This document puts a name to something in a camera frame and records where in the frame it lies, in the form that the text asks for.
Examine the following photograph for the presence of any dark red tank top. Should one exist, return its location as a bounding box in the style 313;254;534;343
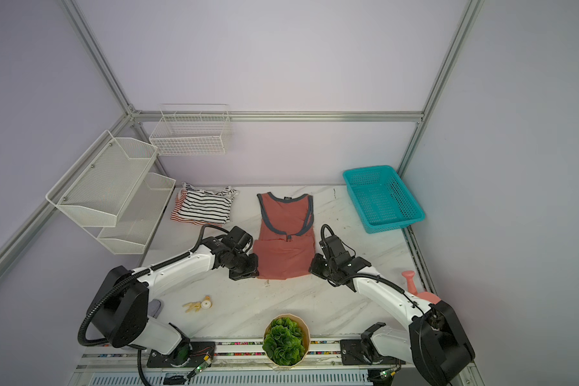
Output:
253;192;316;281

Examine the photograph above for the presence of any black white striped tank top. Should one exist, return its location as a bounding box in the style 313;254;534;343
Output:
180;183;239;225

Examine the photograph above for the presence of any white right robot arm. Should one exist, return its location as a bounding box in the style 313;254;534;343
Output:
310;225;475;385

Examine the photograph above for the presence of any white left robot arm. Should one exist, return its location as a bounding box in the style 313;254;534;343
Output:
77;225;259;368

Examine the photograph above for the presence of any red white striped tank top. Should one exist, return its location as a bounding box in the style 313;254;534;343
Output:
170;190;187;223

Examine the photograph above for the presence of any small yellow white toy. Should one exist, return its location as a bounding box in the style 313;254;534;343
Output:
183;296;212;313

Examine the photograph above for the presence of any pink watering can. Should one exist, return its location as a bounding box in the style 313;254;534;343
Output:
401;270;441;304

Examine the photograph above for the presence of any teal plastic basket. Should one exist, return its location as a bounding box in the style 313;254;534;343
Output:
343;166;426;234

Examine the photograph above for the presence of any green plant in pot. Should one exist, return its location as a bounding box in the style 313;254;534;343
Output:
262;314;310;368

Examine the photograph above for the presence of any grey oval pad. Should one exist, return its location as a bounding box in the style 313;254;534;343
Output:
147;299;163;318

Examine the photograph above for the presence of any white mesh lower shelf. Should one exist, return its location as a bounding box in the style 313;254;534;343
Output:
96;173;175;255

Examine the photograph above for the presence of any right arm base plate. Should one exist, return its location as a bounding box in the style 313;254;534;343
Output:
339;339;405;365

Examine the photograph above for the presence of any aluminium front rail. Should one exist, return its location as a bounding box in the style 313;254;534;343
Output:
74;334;476;373

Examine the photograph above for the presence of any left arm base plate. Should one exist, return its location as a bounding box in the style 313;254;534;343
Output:
146;341;216;368

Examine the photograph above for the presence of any white wire wall basket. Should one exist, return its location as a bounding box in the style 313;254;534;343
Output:
150;104;233;156

